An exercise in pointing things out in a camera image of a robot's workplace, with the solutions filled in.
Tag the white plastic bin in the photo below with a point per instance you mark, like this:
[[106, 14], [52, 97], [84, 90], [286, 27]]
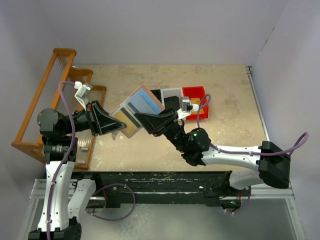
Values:
[[166, 92]]

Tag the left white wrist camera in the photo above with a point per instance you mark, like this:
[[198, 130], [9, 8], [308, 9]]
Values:
[[82, 92]]

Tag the orange card in red bin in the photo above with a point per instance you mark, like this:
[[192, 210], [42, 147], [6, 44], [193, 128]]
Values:
[[195, 101]]

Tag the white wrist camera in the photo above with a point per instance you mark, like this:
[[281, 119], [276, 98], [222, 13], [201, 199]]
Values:
[[187, 109], [82, 92]]

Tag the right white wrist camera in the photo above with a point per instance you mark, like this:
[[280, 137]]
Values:
[[187, 109]]

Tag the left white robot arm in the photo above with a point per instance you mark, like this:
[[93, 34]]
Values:
[[61, 213]]

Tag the orange wooden rack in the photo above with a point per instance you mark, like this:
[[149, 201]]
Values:
[[60, 68]]

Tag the black metal base frame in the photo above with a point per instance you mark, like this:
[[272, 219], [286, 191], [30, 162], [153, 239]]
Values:
[[208, 188]]

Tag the black cards in white bin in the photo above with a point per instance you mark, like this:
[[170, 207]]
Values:
[[172, 102]]

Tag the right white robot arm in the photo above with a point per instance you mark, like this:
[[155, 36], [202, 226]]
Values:
[[265, 163]]

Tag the red plastic bin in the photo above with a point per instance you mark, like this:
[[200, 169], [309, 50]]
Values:
[[196, 94]]

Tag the black plastic bin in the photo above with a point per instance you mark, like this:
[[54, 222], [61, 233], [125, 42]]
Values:
[[157, 94]]

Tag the gold card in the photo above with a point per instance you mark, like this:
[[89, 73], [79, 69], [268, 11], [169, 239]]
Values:
[[124, 115]]

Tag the pink leather card holder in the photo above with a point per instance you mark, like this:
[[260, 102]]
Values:
[[142, 100]]

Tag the aluminium rail frame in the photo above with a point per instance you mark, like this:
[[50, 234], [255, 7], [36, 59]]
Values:
[[263, 190]]

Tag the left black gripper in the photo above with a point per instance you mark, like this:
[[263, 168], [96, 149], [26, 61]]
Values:
[[92, 118]]

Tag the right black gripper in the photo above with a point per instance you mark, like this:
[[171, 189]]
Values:
[[166, 123]]

